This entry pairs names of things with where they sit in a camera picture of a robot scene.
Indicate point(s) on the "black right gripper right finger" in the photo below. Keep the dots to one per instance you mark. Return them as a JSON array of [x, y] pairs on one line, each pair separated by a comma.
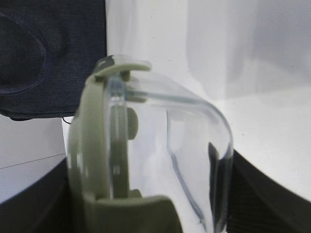
[[257, 204]]

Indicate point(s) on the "glass container with green lid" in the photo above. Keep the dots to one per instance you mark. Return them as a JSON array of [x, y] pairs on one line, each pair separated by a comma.
[[145, 155]]

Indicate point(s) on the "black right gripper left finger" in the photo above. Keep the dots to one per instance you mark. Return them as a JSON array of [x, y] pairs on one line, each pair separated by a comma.
[[43, 207]]

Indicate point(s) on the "dark navy lunch bag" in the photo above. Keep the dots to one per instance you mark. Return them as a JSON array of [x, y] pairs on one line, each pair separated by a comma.
[[48, 48]]

